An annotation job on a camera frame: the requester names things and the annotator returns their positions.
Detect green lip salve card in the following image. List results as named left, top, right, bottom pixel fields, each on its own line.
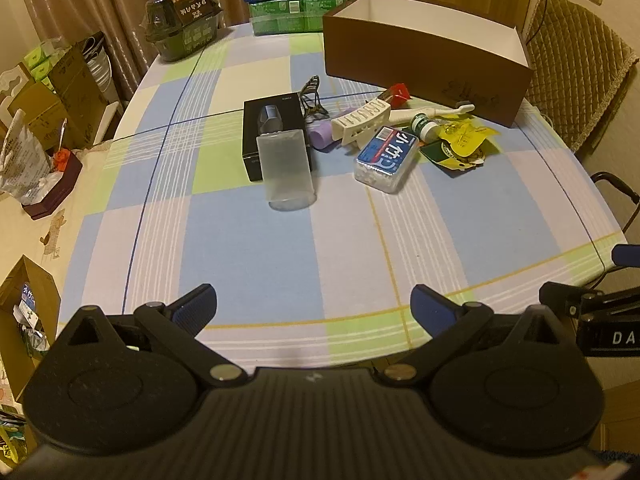
left=420, top=140, right=485, bottom=171

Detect blue dental floss box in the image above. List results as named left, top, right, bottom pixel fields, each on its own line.
left=354, top=126, right=419, bottom=194

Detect frosted clear plastic cup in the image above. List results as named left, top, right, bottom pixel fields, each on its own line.
left=257, top=129, right=317, bottom=211

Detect yellow snack packet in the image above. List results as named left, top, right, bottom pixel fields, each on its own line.
left=438, top=119, right=498, bottom=158

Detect green lip salve jar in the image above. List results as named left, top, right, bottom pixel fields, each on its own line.
left=410, top=113, right=444, bottom=144

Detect white folding toothbrush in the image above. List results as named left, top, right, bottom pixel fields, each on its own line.
left=387, top=103, right=475, bottom=126

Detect purple cream tube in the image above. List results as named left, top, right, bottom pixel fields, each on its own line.
left=306, top=117, right=340, bottom=151

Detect red snack packet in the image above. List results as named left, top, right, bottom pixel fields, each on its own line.
left=378, top=84, right=411, bottom=110

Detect black shaver product box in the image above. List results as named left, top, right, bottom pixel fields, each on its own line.
left=242, top=92, right=314, bottom=182

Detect black hair claw clip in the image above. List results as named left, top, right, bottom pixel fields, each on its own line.
left=298, top=75, right=330, bottom=122

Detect open cardboard box left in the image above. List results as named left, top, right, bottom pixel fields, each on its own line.
left=0, top=256, right=61, bottom=402

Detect dark red tissue box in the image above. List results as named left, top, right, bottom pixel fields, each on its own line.
left=23, top=148, right=82, bottom=220

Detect quilted tan chair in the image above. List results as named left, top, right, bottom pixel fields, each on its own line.
left=526, top=0, right=639, bottom=153

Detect brown cardboard boxes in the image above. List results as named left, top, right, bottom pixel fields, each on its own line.
left=8, top=44, right=122, bottom=152

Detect brown cardboard storage box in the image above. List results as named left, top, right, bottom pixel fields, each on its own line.
left=322, top=0, right=533, bottom=127

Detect green drink pack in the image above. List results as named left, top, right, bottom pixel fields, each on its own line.
left=248, top=0, right=348, bottom=36

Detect black metal chair frame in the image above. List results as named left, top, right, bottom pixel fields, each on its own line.
left=590, top=171, right=639, bottom=233

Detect black power cable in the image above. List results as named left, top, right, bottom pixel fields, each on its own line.
left=524, top=0, right=572, bottom=47

